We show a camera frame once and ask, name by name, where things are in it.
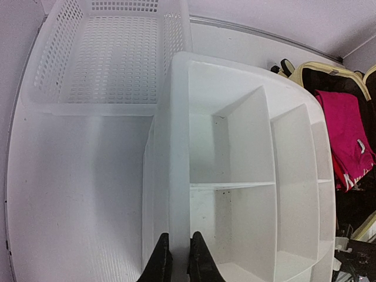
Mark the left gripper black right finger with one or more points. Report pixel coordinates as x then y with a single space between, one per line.
201 266

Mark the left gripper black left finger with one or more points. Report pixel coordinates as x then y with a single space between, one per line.
159 266

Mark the white plastic drawer organizer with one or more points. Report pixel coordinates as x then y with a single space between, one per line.
241 157

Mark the pale yellow hard-shell suitcase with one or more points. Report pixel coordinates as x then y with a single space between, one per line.
356 206

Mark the red t-shirt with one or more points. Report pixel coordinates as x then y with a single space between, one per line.
351 152

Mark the white perforated plastic basket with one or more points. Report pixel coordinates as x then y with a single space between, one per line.
106 58

